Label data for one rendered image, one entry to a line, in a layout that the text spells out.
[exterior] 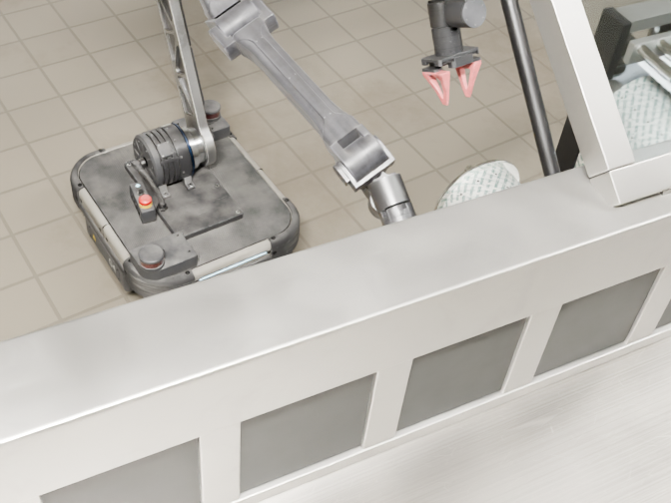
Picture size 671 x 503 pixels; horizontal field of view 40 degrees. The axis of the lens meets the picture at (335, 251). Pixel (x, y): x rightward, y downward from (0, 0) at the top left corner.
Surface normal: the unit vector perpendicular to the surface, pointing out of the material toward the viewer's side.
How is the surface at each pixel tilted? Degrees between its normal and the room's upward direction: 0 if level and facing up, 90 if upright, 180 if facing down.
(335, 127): 24
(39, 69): 0
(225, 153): 0
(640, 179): 37
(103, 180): 0
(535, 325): 90
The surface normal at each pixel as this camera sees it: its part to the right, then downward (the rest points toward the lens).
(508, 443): 0.08, -0.68
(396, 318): 0.44, 0.68
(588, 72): 0.33, -0.15
